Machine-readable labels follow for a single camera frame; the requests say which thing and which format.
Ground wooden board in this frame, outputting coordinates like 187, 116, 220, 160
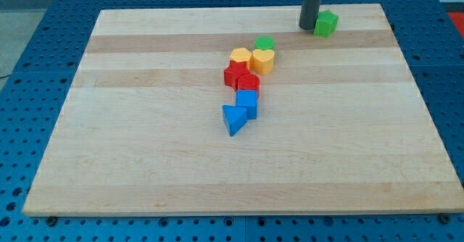
23, 4, 463, 217

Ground gray cylindrical pusher rod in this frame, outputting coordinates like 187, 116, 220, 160
299, 0, 322, 31

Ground red circle block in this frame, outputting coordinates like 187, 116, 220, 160
237, 73, 260, 96

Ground yellow heart block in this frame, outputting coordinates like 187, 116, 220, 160
252, 49, 276, 75

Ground yellow hexagon block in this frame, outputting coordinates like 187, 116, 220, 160
230, 48, 252, 70

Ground red star block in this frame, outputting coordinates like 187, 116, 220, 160
223, 60, 249, 91

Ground blue square block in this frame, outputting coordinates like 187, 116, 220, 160
236, 90, 258, 120

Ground blue triangle block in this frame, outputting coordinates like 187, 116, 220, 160
222, 105, 248, 137

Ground green star block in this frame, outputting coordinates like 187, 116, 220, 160
314, 9, 339, 38

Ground green circle block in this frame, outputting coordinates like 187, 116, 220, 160
254, 36, 276, 51

